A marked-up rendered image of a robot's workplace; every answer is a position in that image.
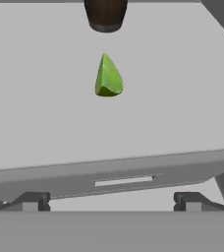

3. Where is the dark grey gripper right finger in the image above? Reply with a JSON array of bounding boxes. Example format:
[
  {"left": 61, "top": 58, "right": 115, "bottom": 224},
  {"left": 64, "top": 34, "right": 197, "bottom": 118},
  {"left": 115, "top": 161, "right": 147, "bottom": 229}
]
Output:
[{"left": 173, "top": 191, "right": 224, "bottom": 213}]

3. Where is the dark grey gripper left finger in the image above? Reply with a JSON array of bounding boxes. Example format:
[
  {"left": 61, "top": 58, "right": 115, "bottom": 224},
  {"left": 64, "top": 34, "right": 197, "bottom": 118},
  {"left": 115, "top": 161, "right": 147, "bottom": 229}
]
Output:
[{"left": 1, "top": 191, "right": 51, "bottom": 213}]

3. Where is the grey fridge drawer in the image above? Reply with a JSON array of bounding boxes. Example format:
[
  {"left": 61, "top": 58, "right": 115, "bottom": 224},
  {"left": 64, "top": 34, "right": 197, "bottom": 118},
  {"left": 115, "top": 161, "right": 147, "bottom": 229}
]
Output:
[{"left": 0, "top": 148, "right": 224, "bottom": 201}]

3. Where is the grey fridge shelf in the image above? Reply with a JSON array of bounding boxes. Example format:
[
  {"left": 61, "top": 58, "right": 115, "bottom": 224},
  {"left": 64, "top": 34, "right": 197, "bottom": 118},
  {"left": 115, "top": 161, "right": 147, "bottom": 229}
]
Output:
[{"left": 0, "top": 1, "right": 224, "bottom": 173}]

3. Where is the green lemon wedge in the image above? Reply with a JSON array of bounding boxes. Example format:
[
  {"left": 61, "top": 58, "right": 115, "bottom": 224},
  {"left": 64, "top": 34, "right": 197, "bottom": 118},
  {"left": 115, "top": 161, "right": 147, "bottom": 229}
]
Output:
[{"left": 94, "top": 52, "right": 125, "bottom": 97}]

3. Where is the dark brown bottle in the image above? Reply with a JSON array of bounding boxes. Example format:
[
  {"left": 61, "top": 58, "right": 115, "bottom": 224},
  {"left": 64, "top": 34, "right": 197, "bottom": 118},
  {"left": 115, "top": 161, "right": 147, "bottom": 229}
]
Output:
[{"left": 84, "top": 0, "right": 129, "bottom": 33}]

